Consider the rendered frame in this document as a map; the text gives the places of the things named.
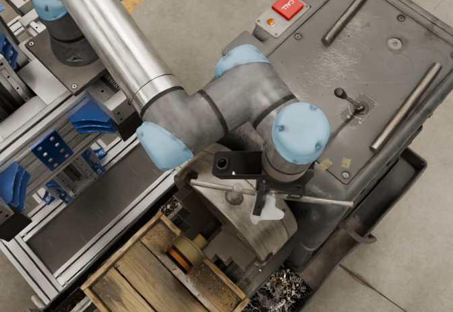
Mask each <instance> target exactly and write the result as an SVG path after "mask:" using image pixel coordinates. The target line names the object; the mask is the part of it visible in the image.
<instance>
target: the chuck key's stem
mask: <svg viewBox="0 0 453 312"><path fill-rule="evenodd" d="M242 191H243V186H242V184H240V183H235V184H234V185H233V188H232V192H231V199H235V200H237V199H238V198H239V197H240V195H241V193H242Z"/></svg>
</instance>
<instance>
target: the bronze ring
mask: <svg viewBox="0 0 453 312"><path fill-rule="evenodd" d="M179 234H180V235H179V236H178V237H177V238H176V239H175V240H174V241H173V242H172V245H173V246H172V247H170V248H169V249H168V250H167V252H166V253H165V255H166V256H167V257H168V258H169V259H170V260H171V261H172V262H173V263H174V264H175V265H176V266H177V267H178V268H179V269H180V270H181V271H182V272H183V273H184V274H185V275H187V274H188V273H190V271H192V267H194V268H197V267H198V266H199V265H200V264H201V263H202V262H203V261H204V260H207V257H206V256H205V255H204V253H203V252H202V250H203V249H204V248H205V247H207V245H208V244H209V242H208V241H207V240H206V239H205V238H204V237H203V236H202V235H201V234H200V233H199V234H198V235H197V236H196V237H195V238H194V239H193V240H191V239H190V238H189V237H187V236H186V235H185V234H184V233H182V232H180V233H179Z"/></svg>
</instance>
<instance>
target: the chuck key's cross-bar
mask: <svg viewBox="0 0 453 312"><path fill-rule="evenodd" d="M190 185H195V186H200V187H207V188H211V189H218V190H223V191H230V192H232V188H233V186H228V185H221V184H217V183H210V182H205V181H199V180H194V179H191V180H190ZM256 193H257V191H255V190H251V189H244V188H243V191H242V193H241V194H246V195H252V196H255V194H256ZM267 195H273V196H274V197H275V198H276V199H285V200H292V201H298V200H293V199H287V198H286V197H287V195H288V194H283V193H272V192H269V193H267ZM299 201H303V202H309V203H315V204H327V205H333V206H344V207H351V208H352V207H353V206H354V202H353V201H344V200H337V199H326V198H319V197H308V196H303V197H302V198H301V199H300V200H299Z"/></svg>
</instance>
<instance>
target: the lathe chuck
mask: <svg viewBox="0 0 453 312"><path fill-rule="evenodd" d="M213 162H214V156H213V155H211V154H209V153H207V152H199V153H198V154H196V155H195V156H194V157H193V158H192V159H191V160H190V161H189V162H188V163H187V164H186V165H185V166H184V167H183V168H182V169H181V170H180V171H179V172H178V173H177V174H176V175H174V182H175V184H176V186H177V188H178V189H179V190H180V189H181V188H182V187H183V186H184V185H186V183H185V182H184V178H185V177H186V174H187V173H190V172H193V173H195V174H197V175H198V178H197V179H196V180H199V181H205V182H210V183H217V184H221V185H228V186H233V185H234V184H235V183H240V184H242V186H243V188H244V189H251V190H255V189H254V188H253V187H252V186H251V185H250V184H249V183H248V182H247V181H246V180H245V179H219V178H217V177H215V176H214V175H213V174H212V168H213ZM191 187H192V188H193V189H194V191H195V192H196V193H197V194H198V196H199V197H200V198H201V200H202V201H203V202H204V203H205V205H206V206H207V207H208V209H209V210H210V211H211V212H212V214H213V215H214V216H216V217H217V218H218V219H219V220H220V221H221V222H222V223H223V225H222V224H221V225H220V226H219V227H218V229H216V231H215V232H216V233H217V234H219V233H220V232H221V231H222V230H223V228H226V229H227V230H228V231H229V232H230V233H231V234H232V235H233V236H235V237H236V238H237V239H238V240H239V241H240V242H242V243H243V244H244V245H245V246H246V247H247V248H248V249H249V250H250V251H251V252H252V253H253V254H254V255H256V256H257V257H258V258H259V259H260V260H261V261H264V260H265V258H266V256H267V255H268V254H270V256H269V258H268V259H267V260H266V261H265V262H264V263H263V264H261V263H260V261H258V260H257V261H256V262H255V263H254V264H255V265H257V266H260V267H264V266H265V265H266V264H267V263H268V262H269V260H270V259H271V258H272V257H273V256H274V255H275V254H276V252H277V251H278V250H279V249H280V248H281V247H282V246H283V245H284V244H285V243H286V242H287V241H288V239H289V236H288V233H287V231H286V228H285V227H284V224H283V223H282V221H281V220H260V221H258V224H257V225H255V224H253V222H252V221H251V218H250V215H251V211H252V207H253V203H254V199H255V196H252V195H246V194H241V201H240V202H239V203H237V204H232V203H230V202H229V201H228V200H227V193H228V191H223V190H218V189H211V188H207V187H200V186H195V185H191Z"/></svg>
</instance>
